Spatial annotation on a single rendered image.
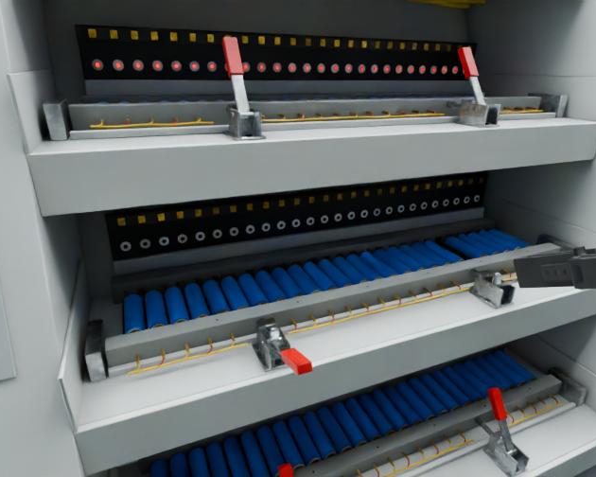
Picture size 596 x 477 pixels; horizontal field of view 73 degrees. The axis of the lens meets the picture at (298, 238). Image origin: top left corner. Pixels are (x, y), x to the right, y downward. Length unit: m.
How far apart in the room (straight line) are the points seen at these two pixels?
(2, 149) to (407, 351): 0.37
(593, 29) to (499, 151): 0.22
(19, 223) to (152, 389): 0.16
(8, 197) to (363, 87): 0.44
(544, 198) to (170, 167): 0.52
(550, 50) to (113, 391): 0.65
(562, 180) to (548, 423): 0.33
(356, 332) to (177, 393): 0.18
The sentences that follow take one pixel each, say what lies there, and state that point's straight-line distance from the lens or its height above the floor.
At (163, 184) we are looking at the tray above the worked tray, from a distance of 0.33.
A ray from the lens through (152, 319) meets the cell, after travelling 0.41.
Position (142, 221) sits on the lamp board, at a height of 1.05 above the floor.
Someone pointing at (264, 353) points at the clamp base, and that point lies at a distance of 0.37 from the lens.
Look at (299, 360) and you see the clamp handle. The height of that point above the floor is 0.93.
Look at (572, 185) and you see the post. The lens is 0.65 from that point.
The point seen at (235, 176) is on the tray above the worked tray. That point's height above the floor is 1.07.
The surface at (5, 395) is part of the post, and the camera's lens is 0.35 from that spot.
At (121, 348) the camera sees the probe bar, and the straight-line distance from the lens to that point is 0.38.
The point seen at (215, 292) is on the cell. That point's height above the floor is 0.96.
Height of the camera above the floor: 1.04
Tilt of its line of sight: 4 degrees down
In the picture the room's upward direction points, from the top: 7 degrees counter-clockwise
